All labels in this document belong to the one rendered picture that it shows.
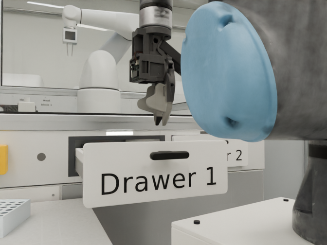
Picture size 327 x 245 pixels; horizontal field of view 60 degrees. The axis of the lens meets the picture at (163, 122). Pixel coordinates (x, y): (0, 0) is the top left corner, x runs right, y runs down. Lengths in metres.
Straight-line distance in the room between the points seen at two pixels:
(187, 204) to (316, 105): 0.76
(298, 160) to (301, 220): 2.14
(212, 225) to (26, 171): 0.59
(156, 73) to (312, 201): 0.40
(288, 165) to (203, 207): 1.64
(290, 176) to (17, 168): 2.13
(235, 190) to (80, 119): 0.59
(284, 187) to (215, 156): 2.06
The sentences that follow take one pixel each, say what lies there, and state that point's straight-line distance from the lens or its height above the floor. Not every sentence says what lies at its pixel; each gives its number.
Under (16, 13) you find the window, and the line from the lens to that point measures 0.90.
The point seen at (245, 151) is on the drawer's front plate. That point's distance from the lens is 1.05.
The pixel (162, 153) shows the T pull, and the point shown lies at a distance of 0.50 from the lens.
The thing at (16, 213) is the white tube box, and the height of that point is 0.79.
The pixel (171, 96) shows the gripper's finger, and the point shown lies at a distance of 0.62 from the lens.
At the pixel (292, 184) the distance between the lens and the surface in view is 2.56.
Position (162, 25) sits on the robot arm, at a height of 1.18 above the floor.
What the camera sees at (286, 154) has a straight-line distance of 2.57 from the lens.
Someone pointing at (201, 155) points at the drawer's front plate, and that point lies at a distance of 0.57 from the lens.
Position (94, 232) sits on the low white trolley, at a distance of 0.58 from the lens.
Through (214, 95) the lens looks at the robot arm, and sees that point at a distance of 0.23.
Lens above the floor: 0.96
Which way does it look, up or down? 1 degrees up
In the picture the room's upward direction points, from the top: straight up
